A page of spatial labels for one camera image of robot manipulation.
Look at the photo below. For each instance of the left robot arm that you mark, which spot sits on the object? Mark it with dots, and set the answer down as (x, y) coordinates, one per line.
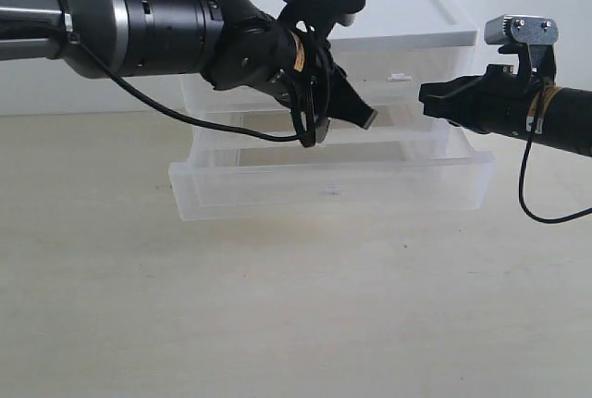
(231, 44)

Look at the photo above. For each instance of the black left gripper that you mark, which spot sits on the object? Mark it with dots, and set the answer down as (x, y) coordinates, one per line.
(324, 89)

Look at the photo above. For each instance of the clear plastic container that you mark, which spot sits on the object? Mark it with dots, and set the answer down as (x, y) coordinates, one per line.
(444, 173)

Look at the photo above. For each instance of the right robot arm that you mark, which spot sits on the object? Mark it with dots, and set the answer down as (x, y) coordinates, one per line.
(559, 118)

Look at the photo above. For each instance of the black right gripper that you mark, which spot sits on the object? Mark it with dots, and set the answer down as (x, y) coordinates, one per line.
(496, 102)

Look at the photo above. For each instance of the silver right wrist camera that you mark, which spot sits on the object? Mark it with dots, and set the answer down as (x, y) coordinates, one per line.
(521, 29)

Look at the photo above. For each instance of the white plastic drawer cabinet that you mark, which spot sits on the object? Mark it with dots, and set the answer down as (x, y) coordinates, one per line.
(381, 25)

